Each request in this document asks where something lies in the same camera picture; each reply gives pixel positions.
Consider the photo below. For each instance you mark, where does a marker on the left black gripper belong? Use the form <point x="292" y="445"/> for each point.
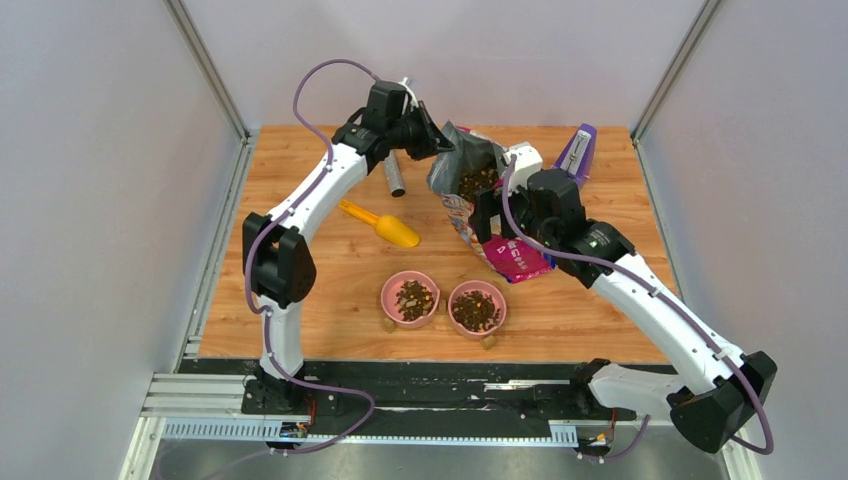
<point x="431" y="140"/>

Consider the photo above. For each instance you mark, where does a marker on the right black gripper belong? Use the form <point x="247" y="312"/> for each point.
<point x="487" y="203"/>

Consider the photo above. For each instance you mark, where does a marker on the pink blue pet food bag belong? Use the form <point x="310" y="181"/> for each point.
<point x="468" y="181"/>

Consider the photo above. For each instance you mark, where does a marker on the yellow plastic scoop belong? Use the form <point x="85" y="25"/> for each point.
<point x="387" y="227"/>

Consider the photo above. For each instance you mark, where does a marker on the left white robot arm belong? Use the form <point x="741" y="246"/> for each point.
<point x="279" y="270"/>

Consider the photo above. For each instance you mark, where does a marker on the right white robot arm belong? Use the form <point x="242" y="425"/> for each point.
<point x="716" y="392"/>

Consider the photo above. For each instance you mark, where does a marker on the right pink pet bowl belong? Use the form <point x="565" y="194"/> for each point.
<point x="487" y="340"/>

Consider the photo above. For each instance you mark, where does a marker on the pink pet bowl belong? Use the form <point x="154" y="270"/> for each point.
<point x="487" y="340"/>
<point x="391" y="286"/>

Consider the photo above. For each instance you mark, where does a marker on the left pink pet bowl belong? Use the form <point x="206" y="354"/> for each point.
<point x="391" y="286"/>

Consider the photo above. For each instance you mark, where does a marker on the grey metal cylinder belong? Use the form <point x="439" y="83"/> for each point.
<point x="393" y="175"/>

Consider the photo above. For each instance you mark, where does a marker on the purple box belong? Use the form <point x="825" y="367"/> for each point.
<point x="577" y="156"/>

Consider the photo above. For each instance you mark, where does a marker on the brown kibble in right bowl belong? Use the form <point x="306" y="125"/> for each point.
<point x="476" y="311"/>

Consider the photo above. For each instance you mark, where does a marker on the brown kibble in bowl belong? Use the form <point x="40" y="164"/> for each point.
<point x="476" y="311"/>
<point x="414" y="300"/>

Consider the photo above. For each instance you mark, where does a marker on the brown kibble in left bowl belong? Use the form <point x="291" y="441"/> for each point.
<point x="414" y="300"/>

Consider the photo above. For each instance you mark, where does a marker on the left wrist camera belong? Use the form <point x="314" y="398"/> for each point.
<point x="407" y="83"/>

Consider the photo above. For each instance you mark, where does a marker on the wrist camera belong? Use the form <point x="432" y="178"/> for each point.
<point x="407" y="83"/>
<point x="526" y="161"/>

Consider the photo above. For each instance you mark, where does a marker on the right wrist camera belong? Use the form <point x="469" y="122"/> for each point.
<point x="526" y="161"/>

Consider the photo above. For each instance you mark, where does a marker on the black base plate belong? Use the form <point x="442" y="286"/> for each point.
<point x="437" y="399"/>

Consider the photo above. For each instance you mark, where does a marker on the aluminium rail frame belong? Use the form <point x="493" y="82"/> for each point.
<point x="203" y="407"/>

